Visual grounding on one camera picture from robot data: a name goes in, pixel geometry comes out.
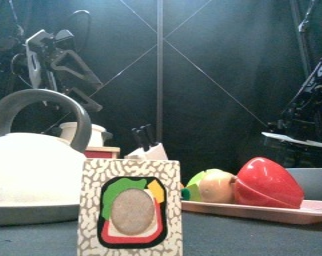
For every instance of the pink tray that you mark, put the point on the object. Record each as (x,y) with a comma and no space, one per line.
(256,212)

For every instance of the grey vertical frame pole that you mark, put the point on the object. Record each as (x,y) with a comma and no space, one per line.
(159,66)

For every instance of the sandwich print cardboard box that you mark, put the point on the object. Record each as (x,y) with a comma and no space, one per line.
(92,186)

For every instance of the toy onion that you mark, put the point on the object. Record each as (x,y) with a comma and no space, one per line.
(216,186)

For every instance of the small cream pot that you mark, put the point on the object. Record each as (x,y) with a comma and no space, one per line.
(96,135)

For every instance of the white knife block black knives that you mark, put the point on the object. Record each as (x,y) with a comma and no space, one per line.
(152,152)

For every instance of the red wooden box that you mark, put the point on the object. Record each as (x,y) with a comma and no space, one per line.
(101,153)

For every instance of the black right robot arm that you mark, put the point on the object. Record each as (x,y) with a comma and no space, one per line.
(318,126)

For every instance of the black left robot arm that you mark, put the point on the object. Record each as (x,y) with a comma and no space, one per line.
(3,43)

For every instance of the grey blue pan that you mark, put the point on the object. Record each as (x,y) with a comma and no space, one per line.
(317,183)

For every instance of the red toy bell pepper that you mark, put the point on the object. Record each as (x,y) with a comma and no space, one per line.
(267,183)

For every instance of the slanted metal frame strut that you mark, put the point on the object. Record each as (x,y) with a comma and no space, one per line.
(302,33)

